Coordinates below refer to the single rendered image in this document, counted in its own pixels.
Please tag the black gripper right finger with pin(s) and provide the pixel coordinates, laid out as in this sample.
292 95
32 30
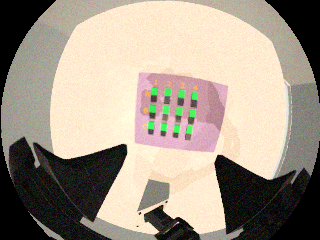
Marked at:
243 193

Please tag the pink switch panel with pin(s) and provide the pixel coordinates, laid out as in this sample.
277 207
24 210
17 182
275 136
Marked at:
179 112

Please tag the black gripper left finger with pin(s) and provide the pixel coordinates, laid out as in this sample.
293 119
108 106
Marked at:
85 180

